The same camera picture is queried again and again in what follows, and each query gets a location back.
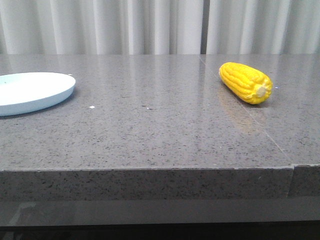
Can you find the yellow corn cob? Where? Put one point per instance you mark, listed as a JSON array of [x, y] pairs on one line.
[[247, 83]]

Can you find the light blue round plate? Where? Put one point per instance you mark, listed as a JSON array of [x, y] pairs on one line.
[[22, 93]]

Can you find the white pleated curtain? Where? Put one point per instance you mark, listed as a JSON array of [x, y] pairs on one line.
[[159, 27]]

